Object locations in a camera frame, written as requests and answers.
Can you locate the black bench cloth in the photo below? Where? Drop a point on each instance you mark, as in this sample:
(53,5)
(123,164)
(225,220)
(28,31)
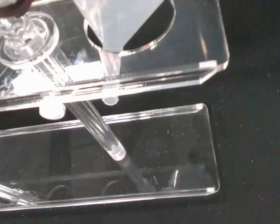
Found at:
(259,140)

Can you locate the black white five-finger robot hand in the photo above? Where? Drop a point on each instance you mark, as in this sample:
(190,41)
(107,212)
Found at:
(14,8)

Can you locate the clear acrylic funnel stand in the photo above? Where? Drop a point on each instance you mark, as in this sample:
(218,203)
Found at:
(177,151)

